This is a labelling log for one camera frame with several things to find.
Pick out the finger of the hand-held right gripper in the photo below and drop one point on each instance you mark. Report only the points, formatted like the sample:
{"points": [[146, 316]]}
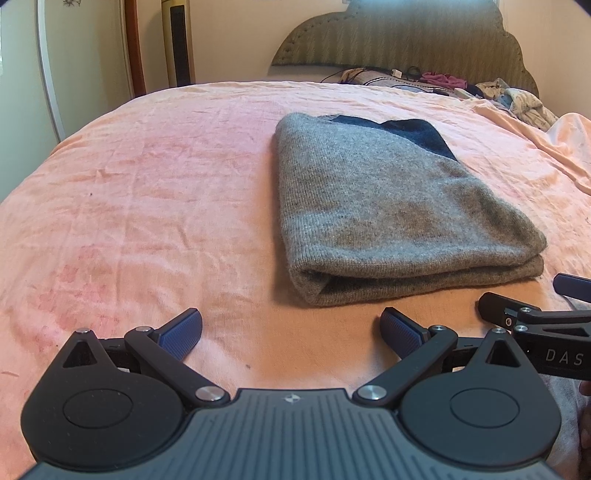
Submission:
{"points": [[575, 287], [498, 307]]}

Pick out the brown wooden post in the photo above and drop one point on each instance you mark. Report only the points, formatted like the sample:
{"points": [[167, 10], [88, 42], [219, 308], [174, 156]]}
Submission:
{"points": [[135, 46]]}

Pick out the grey knit sweater navy sleeves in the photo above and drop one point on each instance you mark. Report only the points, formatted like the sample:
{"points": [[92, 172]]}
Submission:
{"points": [[392, 207]]}

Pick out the patterned pillow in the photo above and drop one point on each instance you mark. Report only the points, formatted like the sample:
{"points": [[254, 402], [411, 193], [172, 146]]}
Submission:
{"points": [[378, 79]]}

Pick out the white door frame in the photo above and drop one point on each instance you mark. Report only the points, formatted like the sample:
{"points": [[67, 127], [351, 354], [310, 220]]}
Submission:
{"points": [[48, 74]]}

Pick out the gold tower fan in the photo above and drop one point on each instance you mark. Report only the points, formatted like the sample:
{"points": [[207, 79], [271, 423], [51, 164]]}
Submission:
{"points": [[178, 41]]}

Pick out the pink bed sheet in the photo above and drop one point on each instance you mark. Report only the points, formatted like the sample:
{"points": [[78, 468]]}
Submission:
{"points": [[138, 184]]}

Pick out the purple cloth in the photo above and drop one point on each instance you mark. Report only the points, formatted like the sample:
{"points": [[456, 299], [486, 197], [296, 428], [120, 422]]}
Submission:
{"points": [[443, 81]]}

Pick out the olive upholstered headboard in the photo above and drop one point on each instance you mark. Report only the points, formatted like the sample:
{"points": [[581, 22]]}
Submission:
{"points": [[392, 41]]}

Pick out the pile of light patterned clothes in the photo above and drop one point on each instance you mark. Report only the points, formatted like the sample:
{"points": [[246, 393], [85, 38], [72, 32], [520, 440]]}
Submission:
{"points": [[521, 101]]}

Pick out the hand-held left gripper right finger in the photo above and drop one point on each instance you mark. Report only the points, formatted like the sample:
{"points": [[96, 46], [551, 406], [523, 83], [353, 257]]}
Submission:
{"points": [[399, 331]]}

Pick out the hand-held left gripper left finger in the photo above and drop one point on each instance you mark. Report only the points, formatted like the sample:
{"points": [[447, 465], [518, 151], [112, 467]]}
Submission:
{"points": [[180, 330]]}

